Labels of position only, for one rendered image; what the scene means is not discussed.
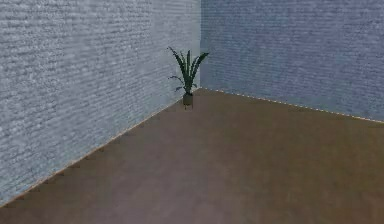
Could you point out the green houseplant in grey pot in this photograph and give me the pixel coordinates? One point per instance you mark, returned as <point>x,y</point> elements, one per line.
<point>188,80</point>

